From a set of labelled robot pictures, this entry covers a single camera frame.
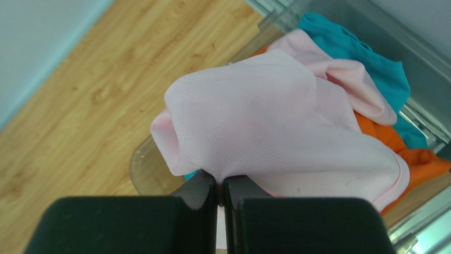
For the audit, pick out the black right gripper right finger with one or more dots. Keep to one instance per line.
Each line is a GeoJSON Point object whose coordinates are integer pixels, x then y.
{"type": "Point", "coordinates": [259, 223]}

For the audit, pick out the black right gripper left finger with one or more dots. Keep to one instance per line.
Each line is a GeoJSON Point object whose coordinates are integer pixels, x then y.
{"type": "Point", "coordinates": [141, 222]}

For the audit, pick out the pink t shirt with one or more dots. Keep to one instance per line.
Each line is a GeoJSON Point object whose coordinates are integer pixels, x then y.
{"type": "Point", "coordinates": [247, 118]}

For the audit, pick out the clear plastic bin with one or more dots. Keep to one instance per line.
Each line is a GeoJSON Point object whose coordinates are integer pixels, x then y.
{"type": "Point", "coordinates": [290, 150]}

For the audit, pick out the teal t shirt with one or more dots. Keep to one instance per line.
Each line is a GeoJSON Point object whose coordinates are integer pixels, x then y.
{"type": "Point", "coordinates": [338, 42]}

